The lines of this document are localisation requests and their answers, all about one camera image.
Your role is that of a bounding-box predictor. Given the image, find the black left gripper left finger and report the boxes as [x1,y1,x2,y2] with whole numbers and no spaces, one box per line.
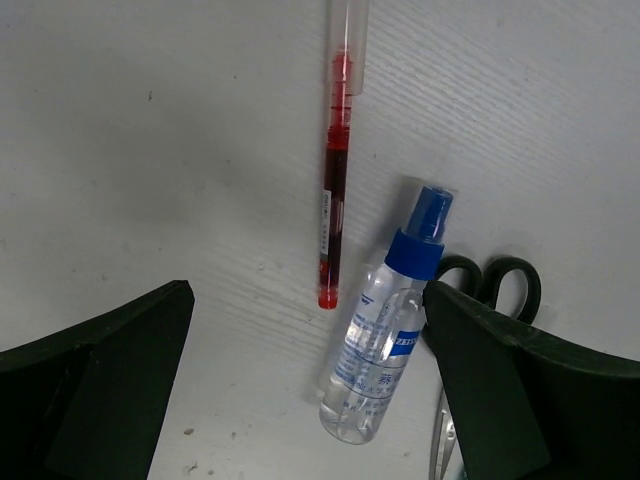
[1,280,195,479]

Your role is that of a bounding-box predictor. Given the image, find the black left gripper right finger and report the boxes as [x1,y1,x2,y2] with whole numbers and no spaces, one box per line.
[424,281,639,479]

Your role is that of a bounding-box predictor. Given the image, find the black handled scissors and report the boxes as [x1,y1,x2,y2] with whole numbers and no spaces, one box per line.
[428,255,542,479]

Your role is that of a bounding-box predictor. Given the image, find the blue spray bottle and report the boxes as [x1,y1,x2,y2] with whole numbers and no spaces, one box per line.
[319,185,454,445]

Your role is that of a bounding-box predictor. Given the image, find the red pen with white cap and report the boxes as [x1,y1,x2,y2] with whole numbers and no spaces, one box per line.
[318,1,370,310]

